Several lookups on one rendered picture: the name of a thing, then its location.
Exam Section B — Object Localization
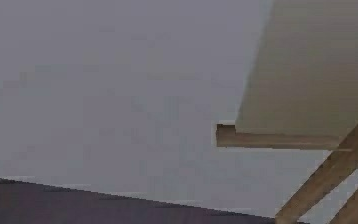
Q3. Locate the brown wooden easel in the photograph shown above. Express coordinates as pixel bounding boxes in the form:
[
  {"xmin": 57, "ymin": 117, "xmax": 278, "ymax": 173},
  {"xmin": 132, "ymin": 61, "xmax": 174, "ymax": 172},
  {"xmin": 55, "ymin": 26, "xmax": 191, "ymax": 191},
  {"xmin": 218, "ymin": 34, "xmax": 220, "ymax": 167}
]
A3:
[{"xmin": 215, "ymin": 109, "xmax": 358, "ymax": 224}]

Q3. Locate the beige blank canvas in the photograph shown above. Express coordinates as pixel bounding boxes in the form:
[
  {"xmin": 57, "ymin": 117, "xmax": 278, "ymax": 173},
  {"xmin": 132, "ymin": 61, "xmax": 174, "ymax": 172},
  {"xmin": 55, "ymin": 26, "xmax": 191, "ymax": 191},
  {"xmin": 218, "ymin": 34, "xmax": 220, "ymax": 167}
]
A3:
[{"xmin": 235, "ymin": 0, "xmax": 358, "ymax": 137}]

